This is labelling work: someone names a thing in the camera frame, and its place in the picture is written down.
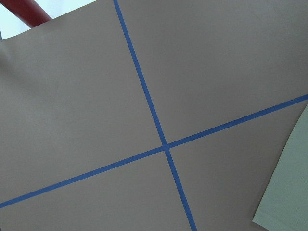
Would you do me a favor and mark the green long sleeve shirt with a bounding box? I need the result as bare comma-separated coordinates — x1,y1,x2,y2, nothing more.
252,109,308,231

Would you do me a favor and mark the brown paper table cover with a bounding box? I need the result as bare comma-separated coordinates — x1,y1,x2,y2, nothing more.
0,0,308,231

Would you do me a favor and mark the red cylinder tube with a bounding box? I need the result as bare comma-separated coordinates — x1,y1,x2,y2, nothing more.
0,0,52,28

